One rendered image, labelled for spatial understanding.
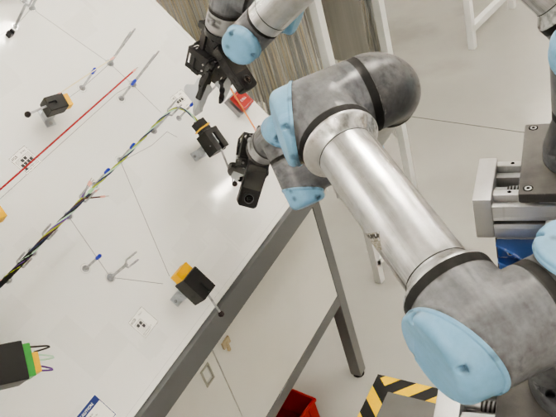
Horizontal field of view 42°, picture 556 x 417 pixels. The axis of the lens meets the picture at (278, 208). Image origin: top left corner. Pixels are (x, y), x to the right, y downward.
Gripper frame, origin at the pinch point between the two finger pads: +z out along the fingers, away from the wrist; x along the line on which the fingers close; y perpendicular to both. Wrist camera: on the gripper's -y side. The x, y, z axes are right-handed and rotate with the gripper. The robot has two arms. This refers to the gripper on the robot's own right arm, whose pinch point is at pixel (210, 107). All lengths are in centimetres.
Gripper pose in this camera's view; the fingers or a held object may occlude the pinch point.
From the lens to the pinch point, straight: 168.9
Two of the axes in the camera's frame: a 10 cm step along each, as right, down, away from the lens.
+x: -6.2, 4.3, -6.6
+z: -2.5, 6.9, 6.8
